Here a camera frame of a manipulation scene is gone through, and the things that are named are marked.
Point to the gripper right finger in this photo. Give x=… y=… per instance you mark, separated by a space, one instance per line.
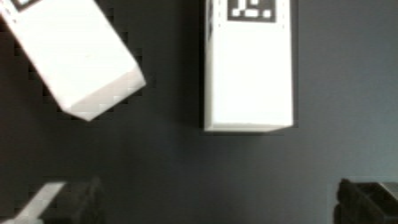
x=367 y=203

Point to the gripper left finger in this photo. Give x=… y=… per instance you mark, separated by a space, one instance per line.
x=65 y=204

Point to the white desk leg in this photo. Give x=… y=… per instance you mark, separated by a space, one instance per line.
x=78 y=52
x=248 y=65

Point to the white desk leg far left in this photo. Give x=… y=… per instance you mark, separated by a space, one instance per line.
x=248 y=65

